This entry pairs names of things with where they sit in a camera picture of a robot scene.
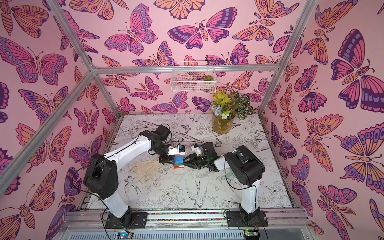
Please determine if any blue long lego brick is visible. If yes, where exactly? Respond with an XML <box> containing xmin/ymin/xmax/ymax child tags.
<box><xmin>173</xmin><ymin>157</ymin><xmax>184</xmax><ymax>165</ymax></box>

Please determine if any mint green plastic paddle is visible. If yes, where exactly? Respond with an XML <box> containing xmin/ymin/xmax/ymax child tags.
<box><xmin>221</xmin><ymin>169</ymin><xmax>232</xmax><ymax>180</ymax></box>

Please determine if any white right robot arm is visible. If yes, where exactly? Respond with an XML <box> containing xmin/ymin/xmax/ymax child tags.
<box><xmin>183</xmin><ymin>142</ymin><xmax>269</xmax><ymax>228</ymax></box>

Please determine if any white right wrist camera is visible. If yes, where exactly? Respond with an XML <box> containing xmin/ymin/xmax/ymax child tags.
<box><xmin>191</xmin><ymin>144</ymin><xmax>204</xmax><ymax>156</ymax></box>

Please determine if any aluminium cage frame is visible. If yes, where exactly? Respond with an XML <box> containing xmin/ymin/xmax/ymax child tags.
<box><xmin>1</xmin><ymin>1</ymin><xmax>318</xmax><ymax>194</ymax></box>

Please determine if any white wire basket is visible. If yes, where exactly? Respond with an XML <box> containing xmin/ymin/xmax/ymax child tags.
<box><xmin>169</xmin><ymin>60</ymin><xmax>217</xmax><ymax>94</ymax></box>

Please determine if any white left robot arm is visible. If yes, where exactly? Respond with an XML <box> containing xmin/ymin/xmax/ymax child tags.
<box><xmin>84</xmin><ymin>125</ymin><xmax>174</xmax><ymax>219</ymax></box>

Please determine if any yellow vase with plants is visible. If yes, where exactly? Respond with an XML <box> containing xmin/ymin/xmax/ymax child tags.
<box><xmin>211</xmin><ymin>91</ymin><xmax>256</xmax><ymax>135</ymax></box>

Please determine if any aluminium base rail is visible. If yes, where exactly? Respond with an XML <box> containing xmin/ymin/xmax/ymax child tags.
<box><xmin>57</xmin><ymin>209</ymin><xmax>317</xmax><ymax>240</ymax></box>

